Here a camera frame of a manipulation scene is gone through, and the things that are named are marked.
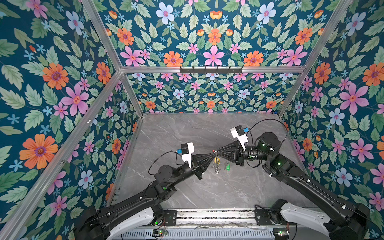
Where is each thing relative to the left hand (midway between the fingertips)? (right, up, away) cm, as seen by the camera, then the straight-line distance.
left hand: (216, 155), depth 55 cm
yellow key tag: (+1, -3, +5) cm, 6 cm away
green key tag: (+11, -14, +35) cm, 40 cm away
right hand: (+2, +1, +4) cm, 4 cm away
